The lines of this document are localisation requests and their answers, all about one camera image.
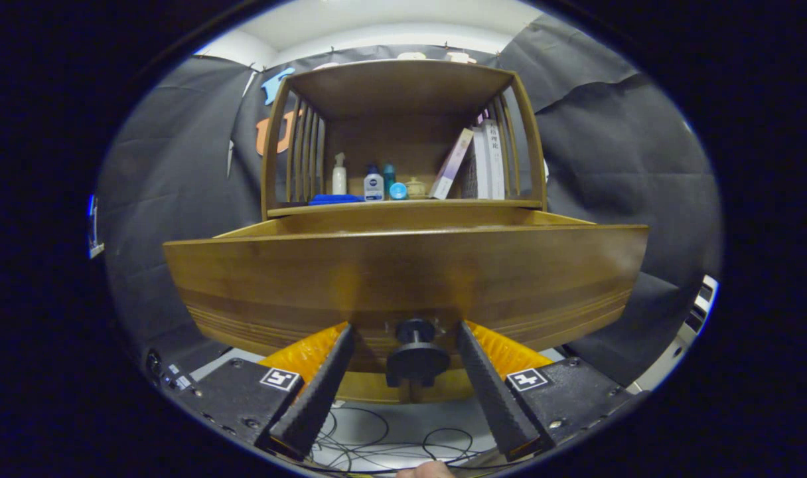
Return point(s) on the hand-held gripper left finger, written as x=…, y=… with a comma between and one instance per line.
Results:
x=314, y=398

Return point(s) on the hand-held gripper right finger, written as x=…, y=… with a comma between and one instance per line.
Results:
x=496, y=398

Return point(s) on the wooden drawer with black knob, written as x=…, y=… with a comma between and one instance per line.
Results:
x=403, y=272

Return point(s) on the blue cosmetic tube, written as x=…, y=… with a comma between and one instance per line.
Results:
x=398, y=191

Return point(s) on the wooden cabinet door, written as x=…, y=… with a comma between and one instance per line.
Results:
x=367, y=388
x=456, y=388

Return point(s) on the wooden countertop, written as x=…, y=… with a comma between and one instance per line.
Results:
x=443, y=203

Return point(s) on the wooden cabinet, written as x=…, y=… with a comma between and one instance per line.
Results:
x=397, y=86

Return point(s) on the black electronic box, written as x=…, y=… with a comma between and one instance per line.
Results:
x=164, y=375

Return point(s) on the white panel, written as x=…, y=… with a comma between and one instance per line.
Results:
x=675, y=345

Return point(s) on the blue folded cloth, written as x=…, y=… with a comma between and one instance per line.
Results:
x=334, y=198

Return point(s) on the white lotion bottle blue cap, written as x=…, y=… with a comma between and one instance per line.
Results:
x=373, y=187

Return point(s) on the white pump bottle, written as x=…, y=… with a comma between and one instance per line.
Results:
x=339, y=179

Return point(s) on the beige lidded teacup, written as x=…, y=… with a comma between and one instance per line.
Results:
x=417, y=190

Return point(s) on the dark patterned book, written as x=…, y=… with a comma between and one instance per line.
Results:
x=470, y=176

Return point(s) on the white book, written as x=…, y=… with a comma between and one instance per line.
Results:
x=495, y=162
x=482, y=166

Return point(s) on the teal slim bottle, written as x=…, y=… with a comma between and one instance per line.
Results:
x=389, y=174

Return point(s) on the pink purple book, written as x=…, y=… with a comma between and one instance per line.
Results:
x=451, y=164

